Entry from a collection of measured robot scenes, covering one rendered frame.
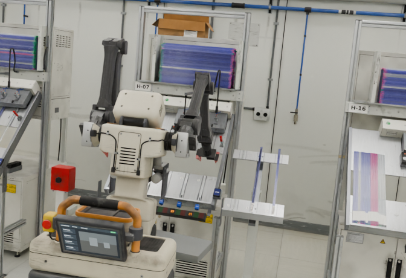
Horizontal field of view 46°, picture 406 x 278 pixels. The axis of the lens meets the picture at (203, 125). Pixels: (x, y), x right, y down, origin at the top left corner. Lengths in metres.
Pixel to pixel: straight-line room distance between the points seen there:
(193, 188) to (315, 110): 2.06
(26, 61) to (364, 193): 2.49
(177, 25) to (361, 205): 1.83
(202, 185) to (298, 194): 2.01
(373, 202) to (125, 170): 1.49
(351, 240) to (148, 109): 1.65
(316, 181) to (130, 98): 2.93
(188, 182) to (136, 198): 0.83
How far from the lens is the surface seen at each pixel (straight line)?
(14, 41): 3.80
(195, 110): 2.32
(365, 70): 3.38
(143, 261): 1.85
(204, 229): 3.26
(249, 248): 3.02
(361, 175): 3.03
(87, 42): 5.19
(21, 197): 3.73
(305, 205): 4.85
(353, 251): 3.24
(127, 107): 2.16
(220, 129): 3.13
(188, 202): 2.90
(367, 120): 3.40
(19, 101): 3.66
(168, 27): 3.66
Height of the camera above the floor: 1.53
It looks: 7 degrees down
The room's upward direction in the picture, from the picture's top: 5 degrees clockwise
